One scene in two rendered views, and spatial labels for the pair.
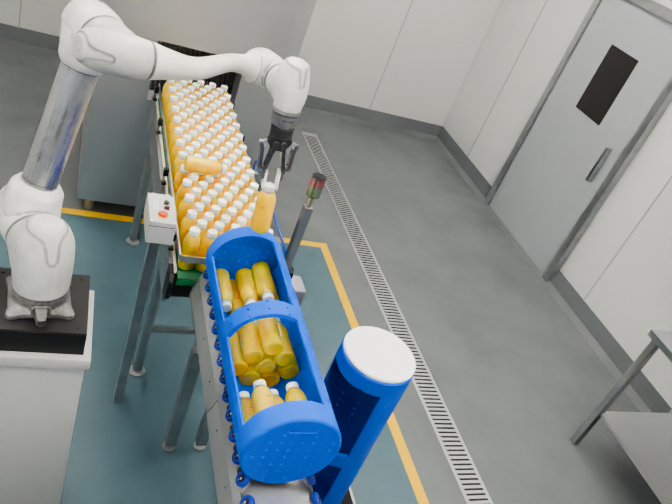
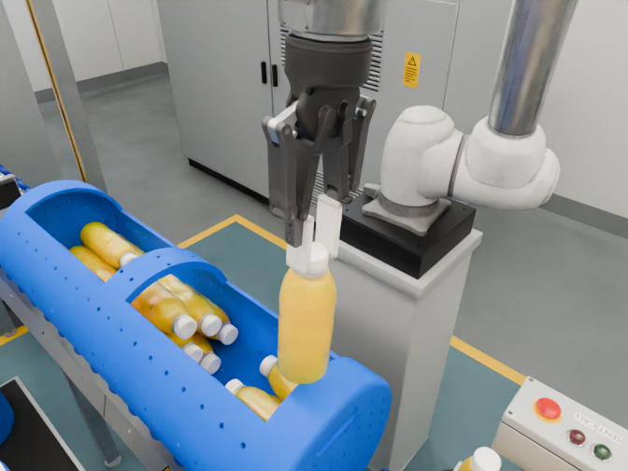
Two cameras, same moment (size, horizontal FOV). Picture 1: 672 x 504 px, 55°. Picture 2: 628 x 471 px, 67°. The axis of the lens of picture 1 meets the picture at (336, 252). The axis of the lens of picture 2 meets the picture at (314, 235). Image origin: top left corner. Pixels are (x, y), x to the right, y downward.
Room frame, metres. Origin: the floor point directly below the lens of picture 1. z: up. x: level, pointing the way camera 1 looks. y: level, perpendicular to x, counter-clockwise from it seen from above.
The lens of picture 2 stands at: (2.31, 0.15, 1.76)
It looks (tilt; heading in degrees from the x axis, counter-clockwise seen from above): 35 degrees down; 160
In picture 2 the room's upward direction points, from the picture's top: straight up
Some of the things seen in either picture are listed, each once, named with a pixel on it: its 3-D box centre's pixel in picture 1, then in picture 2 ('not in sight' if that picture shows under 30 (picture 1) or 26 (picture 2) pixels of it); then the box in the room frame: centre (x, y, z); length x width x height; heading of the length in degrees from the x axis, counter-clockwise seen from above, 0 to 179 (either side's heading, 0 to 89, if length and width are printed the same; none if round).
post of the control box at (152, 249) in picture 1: (135, 321); not in sight; (2.05, 0.68, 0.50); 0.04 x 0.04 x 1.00; 28
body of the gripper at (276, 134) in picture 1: (280, 137); (325, 87); (1.91, 0.31, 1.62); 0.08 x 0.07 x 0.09; 117
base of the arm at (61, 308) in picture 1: (40, 296); (401, 197); (1.36, 0.74, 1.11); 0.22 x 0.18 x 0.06; 34
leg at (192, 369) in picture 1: (182, 400); not in sight; (1.92, 0.36, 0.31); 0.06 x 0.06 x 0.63; 28
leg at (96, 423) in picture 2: not in sight; (91, 411); (1.12, -0.23, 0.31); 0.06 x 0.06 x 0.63; 28
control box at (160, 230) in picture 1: (159, 218); (570, 448); (2.05, 0.68, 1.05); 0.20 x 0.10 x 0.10; 28
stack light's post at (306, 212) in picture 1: (273, 298); not in sight; (2.52, 0.19, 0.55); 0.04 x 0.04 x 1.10; 28
